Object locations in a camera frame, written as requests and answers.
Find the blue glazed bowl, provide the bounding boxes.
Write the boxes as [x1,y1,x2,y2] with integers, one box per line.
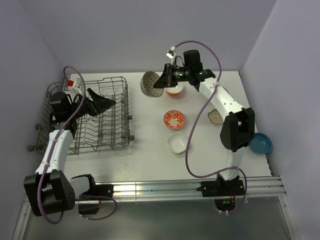
[249,132,273,154]

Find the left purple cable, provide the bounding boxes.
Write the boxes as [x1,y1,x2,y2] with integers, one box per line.
[37,65,118,224]

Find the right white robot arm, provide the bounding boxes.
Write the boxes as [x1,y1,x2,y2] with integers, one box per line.
[152,46,255,195]

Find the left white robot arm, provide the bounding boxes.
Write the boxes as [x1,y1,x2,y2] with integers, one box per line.
[23,88,116,217]

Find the purple cable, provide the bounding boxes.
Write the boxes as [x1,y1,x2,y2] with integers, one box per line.
[37,65,118,224]
[185,40,248,215]

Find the brown geometric pattern bowl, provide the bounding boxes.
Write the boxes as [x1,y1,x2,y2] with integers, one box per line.
[140,71,164,98]

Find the white square bowl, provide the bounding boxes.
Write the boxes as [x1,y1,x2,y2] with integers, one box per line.
[167,132,188,154]

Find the grey wire dish rack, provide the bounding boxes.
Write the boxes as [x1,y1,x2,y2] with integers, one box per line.
[27,76,135,155]

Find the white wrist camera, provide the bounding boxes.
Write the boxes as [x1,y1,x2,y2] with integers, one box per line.
[66,78,83,95]
[166,46,177,66]

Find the orange floral pattern bowl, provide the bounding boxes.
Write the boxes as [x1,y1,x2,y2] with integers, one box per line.
[163,110,186,130]

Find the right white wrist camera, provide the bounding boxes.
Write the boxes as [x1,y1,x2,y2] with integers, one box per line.
[166,46,177,66]

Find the aluminium mounting rail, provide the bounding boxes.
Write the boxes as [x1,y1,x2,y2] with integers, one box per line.
[92,176,286,203]

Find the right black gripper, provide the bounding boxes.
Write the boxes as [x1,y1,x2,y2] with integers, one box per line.
[153,63,191,88]

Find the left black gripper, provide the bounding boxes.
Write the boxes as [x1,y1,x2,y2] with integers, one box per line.
[67,88,116,119]

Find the white bowl orange outside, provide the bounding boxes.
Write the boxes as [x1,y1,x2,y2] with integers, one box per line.
[164,85,184,97]

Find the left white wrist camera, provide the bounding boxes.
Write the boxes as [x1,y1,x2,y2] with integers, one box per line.
[66,78,83,95]

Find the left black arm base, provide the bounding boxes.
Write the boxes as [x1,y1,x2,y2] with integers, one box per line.
[75,184,114,216]

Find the small flower shaped dish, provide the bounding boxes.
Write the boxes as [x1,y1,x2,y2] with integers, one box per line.
[207,109,224,125]

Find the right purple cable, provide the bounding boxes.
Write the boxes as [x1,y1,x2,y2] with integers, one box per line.
[185,40,248,215]

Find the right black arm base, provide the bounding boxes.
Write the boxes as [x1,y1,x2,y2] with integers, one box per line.
[196,175,245,197]

